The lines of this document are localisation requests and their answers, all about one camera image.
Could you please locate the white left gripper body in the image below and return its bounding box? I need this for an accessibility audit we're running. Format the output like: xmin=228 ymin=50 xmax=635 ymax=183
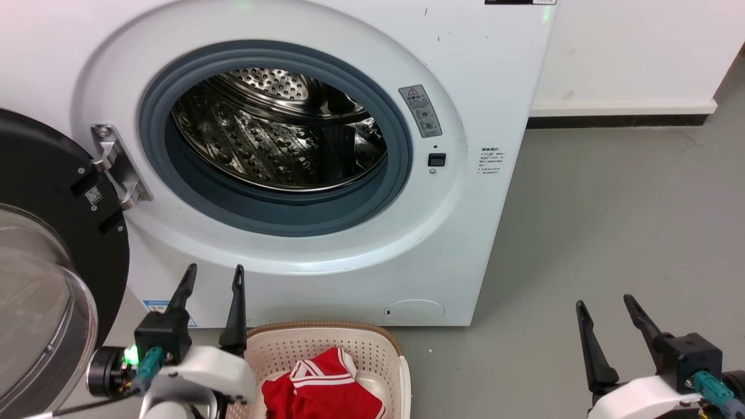
xmin=152 ymin=347 xmax=258 ymax=406

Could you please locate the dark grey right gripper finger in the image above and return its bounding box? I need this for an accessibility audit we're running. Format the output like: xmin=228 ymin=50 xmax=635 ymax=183
xmin=624 ymin=294 xmax=665 ymax=356
xmin=576 ymin=300 xmax=621 ymax=392

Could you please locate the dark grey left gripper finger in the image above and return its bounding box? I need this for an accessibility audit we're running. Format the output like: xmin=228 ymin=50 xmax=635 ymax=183
xmin=166 ymin=264 xmax=197 ymax=315
xmin=219 ymin=265 xmax=247 ymax=357

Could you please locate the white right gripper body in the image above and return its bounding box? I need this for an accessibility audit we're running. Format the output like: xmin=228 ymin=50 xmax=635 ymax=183
xmin=588 ymin=375 xmax=703 ymax=419

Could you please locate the red and white garment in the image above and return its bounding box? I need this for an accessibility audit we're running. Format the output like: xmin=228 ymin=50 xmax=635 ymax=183
xmin=262 ymin=347 xmax=386 ymax=419

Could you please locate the cream perforated laundry basket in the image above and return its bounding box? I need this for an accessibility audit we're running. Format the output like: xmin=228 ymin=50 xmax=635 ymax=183
xmin=224 ymin=321 xmax=411 ymax=419

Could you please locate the stainless steel washing machine drum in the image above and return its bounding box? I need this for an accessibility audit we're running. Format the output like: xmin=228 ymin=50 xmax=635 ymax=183
xmin=172 ymin=68 xmax=389 ymax=191

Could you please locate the washing machine door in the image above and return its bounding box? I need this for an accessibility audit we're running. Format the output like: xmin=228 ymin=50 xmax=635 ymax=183
xmin=0 ymin=108 xmax=130 ymax=419

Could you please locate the blue energy sticker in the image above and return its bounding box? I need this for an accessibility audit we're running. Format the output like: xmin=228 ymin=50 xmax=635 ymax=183
xmin=143 ymin=300 xmax=198 ymax=328

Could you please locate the grey rubber door gasket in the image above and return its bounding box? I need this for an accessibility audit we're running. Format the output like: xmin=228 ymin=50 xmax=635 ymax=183
xmin=139 ymin=40 xmax=414 ymax=237

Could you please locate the metal door hinge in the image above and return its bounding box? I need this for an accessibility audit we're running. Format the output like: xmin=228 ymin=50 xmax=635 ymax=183
xmin=90 ymin=123 xmax=153 ymax=210

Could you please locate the white front-load washing machine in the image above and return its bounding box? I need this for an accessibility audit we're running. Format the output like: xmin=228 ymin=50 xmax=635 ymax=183
xmin=0 ymin=0 xmax=558 ymax=328

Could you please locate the round white filter cover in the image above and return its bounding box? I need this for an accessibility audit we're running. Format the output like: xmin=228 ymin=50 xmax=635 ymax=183
xmin=384 ymin=299 xmax=446 ymax=325

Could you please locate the white and black baseboard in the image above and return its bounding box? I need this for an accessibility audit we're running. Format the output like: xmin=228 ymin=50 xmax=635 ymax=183
xmin=527 ymin=98 xmax=719 ymax=129

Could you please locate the printed text label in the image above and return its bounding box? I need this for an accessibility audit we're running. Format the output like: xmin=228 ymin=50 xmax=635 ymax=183
xmin=478 ymin=147 xmax=507 ymax=175

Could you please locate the grey warning sticker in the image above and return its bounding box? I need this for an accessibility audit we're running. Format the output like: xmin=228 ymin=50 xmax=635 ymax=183
xmin=399 ymin=85 xmax=443 ymax=139

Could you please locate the left teal camera connector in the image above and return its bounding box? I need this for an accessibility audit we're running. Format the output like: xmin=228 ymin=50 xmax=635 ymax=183
xmin=135 ymin=347 xmax=165 ymax=392

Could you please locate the teal camera connector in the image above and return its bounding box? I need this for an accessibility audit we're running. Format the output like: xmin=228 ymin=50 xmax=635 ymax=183
xmin=693 ymin=371 xmax=745 ymax=415
xmin=135 ymin=347 xmax=165 ymax=392

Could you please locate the right teal camera connector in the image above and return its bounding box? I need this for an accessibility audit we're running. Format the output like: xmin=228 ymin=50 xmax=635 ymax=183
xmin=693 ymin=371 xmax=745 ymax=415

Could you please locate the thin black cable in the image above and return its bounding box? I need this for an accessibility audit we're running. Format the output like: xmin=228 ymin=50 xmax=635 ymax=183
xmin=23 ymin=393 xmax=143 ymax=419

